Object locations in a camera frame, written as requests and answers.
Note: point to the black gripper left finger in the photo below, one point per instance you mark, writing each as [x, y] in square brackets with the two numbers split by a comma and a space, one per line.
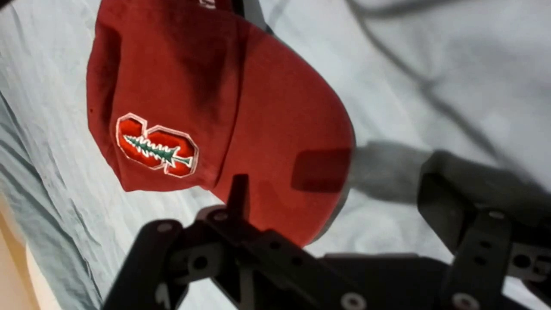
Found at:
[253, 269]

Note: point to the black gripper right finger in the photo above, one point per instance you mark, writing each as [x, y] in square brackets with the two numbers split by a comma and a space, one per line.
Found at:
[496, 226]

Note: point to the red baseball cap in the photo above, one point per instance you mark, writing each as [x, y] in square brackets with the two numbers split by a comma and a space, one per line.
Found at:
[188, 94]

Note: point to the blue bed sheet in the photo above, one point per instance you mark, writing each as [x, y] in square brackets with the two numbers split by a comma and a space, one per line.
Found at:
[467, 77]

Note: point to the wooden bed frame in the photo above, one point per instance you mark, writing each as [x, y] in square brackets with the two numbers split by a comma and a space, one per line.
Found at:
[22, 285]

